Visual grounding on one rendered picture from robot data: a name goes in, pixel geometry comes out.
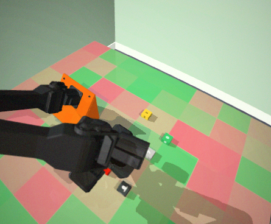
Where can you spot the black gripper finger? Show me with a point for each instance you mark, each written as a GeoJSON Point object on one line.
{"type": "Point", "coordinates": [100, 175]}

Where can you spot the yellow block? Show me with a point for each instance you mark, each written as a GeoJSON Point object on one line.
{"type": "Point", "coordinates": [146, 114]}

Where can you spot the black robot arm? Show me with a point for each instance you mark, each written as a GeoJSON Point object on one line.
{"type": "Point", "coordinates": [67, 146]}

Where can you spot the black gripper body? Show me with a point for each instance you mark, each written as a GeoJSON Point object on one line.
{"type": "Point", "coordinates": [87, 180]}

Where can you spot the small green block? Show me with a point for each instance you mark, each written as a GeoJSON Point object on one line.
{"type": "Point", "coordinates": [167, 139]}

